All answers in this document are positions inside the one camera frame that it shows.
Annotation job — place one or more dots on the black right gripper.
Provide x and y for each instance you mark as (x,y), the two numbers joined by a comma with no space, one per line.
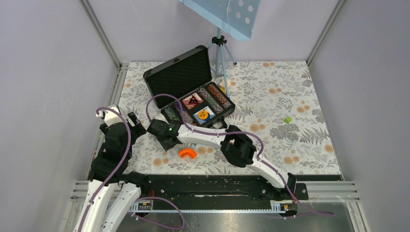
(166,146)

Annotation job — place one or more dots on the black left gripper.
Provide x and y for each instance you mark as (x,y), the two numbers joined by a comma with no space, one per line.
(138,129)

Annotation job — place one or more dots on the orange curved toy block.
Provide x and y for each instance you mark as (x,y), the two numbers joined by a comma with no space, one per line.
(187,152)

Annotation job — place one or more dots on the blue card deck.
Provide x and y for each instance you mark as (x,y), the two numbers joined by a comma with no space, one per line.
(211,112)

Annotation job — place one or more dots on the yellow big blind button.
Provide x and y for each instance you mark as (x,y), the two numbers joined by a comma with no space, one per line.
(203,114)

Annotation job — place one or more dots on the black all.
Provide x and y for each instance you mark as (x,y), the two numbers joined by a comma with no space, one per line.
(193,100)

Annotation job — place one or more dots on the black poker set case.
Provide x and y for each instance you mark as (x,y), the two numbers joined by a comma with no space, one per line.
(184,80)

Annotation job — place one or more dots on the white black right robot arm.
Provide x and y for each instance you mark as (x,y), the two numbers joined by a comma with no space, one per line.
(240,148)

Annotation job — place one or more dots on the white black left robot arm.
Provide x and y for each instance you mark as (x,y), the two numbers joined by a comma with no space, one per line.
(111,192)

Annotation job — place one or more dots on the green chip row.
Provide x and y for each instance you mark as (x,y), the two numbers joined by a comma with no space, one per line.
(172,115)

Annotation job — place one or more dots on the red card deck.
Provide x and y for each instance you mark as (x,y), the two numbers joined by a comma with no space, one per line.
(192,101)

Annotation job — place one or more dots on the orange blue chip row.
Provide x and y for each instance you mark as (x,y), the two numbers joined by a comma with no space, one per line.
(219,95)

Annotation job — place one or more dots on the blue tripod stand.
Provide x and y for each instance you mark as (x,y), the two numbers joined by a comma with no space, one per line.
(220,69)

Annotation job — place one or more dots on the floral table mat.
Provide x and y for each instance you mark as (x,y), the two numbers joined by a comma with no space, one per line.
(264,93)

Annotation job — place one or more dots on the green toy cube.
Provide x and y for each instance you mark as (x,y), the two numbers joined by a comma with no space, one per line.
(287,120)

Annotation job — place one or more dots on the blue perforated board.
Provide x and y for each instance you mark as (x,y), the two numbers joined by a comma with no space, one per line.
(235,17)

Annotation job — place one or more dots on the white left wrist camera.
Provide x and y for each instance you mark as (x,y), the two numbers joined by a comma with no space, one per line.
(110,117)

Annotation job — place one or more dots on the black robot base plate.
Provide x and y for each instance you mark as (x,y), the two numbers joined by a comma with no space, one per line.
(208,192)

